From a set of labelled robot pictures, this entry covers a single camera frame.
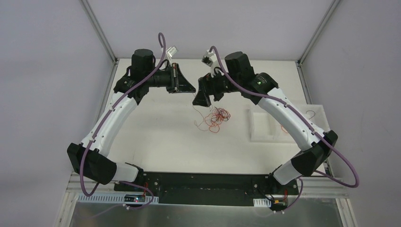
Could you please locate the red wire bundle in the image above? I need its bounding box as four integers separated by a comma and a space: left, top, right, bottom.
192, 105, 232, 133

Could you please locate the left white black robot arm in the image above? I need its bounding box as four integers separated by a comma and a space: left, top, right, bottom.
67, 49, 196, 191

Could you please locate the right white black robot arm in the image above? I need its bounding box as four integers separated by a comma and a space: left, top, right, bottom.
192, 52, 338, 194

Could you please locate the clear plastic compartment tray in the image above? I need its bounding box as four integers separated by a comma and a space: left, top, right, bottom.
247, 105, 331, 144

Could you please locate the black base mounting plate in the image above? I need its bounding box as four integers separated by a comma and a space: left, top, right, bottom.
134, 172, 299, 206

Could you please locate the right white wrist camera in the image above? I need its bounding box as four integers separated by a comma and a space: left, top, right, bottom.
201, 52, 220, 77

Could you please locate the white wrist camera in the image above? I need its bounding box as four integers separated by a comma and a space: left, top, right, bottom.
166, 46, 178, 62
201, 52, 220, 77

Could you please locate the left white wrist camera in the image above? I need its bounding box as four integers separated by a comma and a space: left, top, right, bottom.
166, 46, 178, 62

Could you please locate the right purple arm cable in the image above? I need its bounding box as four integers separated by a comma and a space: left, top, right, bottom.
209, 45, 360, 214

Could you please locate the right white slotted cable duct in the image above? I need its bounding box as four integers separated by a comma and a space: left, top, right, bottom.
253, 198, 271, 208

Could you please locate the white slotted cable duct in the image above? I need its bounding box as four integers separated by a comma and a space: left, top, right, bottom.
253, 198, 271, 208
78, 193, 159, 205

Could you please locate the aluminium frame rail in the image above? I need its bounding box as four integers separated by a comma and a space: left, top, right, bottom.
297, 176, 349, 199

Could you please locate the left white slotted cable duct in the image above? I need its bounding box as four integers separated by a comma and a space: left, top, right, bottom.
78, 193, 159, 205

